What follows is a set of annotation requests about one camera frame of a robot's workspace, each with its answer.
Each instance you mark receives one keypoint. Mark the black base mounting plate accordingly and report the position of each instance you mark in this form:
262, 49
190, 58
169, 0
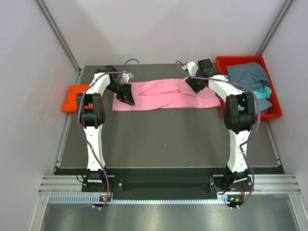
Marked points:
165, 183

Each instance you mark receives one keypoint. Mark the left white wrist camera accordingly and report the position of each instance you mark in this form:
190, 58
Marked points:
126, 77

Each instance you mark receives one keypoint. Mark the right corner aluminium post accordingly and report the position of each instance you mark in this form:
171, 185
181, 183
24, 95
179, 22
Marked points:
287, 4

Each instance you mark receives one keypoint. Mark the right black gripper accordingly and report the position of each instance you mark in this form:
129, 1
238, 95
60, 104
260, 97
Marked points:
190, 81

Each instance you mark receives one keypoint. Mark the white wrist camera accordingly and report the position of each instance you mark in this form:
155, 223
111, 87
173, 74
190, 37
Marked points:
191, 68
126, 77

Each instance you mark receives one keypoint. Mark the red plastic bin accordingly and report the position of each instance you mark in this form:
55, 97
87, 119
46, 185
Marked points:
223, 61

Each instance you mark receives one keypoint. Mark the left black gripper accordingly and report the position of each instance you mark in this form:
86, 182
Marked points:
126, 96

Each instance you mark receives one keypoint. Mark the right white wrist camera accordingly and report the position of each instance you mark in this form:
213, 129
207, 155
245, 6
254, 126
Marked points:
191, 68

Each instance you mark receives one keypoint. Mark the pink t-shirt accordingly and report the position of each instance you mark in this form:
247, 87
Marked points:
166, 94

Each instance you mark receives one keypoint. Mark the folded orange t-shirt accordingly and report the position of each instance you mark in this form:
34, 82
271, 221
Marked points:
70, 104

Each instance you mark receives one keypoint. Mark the left corner aluminium post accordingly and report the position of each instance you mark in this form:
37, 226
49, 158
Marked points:
56, 31

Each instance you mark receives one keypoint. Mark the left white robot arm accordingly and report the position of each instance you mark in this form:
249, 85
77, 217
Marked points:
91, 118

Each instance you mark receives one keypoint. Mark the grey slotted cable duct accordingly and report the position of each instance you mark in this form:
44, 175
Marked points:
98, 199

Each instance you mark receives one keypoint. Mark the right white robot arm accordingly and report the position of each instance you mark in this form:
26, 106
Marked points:
239, 116

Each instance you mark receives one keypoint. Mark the grey-blue t-shirt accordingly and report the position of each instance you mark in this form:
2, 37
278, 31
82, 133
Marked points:
253, 76

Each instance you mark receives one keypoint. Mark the aluminium frame rail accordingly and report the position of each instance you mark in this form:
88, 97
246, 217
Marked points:
264, 184

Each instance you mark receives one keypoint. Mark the corner aluminium post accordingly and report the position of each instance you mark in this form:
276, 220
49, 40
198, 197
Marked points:
287, 4
56, 31

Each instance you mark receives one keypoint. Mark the teal t-shirt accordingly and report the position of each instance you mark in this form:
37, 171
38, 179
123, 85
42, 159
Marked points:
262, 93

